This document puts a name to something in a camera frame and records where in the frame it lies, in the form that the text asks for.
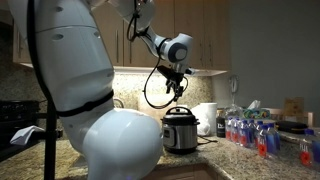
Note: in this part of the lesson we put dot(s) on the white wall phone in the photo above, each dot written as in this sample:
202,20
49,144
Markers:
234,83

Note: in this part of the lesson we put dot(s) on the wooden dining chair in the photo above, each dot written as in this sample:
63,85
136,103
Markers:
310,118

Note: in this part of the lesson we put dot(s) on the colourful tissue box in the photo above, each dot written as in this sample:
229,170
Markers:
255,113

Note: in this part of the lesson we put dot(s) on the black pressure cooker lid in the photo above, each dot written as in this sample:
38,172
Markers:
180,116

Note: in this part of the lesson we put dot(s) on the black stove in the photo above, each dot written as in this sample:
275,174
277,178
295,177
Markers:
18,110

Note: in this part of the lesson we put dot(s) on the white paper towel roll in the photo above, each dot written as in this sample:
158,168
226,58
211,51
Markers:
208,116

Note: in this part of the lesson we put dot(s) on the brown paper bag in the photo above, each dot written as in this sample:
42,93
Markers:
293,106

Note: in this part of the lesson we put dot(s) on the clear plastic bag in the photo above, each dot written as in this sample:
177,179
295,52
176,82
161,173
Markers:
233,111

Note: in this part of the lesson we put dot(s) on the black camera stand pole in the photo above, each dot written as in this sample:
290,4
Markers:
50,156

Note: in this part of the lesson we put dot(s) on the wooden wall cabinets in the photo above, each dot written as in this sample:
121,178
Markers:
213,33

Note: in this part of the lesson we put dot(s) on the dark jar white label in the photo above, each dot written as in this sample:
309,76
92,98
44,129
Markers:
220,128

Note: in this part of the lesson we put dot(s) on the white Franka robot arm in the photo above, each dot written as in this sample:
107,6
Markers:
83,60

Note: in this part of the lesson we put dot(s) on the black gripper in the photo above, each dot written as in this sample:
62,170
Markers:
175,81

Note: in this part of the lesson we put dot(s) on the stainless steel pressure cooker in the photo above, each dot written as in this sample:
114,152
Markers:
181,136

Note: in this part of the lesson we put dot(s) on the white crumpled cloth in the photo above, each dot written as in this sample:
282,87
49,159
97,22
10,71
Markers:
23,135

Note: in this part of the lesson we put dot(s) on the beige cutting board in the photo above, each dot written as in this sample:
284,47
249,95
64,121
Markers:
156,115

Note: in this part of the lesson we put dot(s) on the Fiji water bottle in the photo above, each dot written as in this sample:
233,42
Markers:
235,136
306,156
228,133
274,141
262,148
244,138

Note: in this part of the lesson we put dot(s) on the black round pan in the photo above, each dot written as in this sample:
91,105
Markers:
291,127

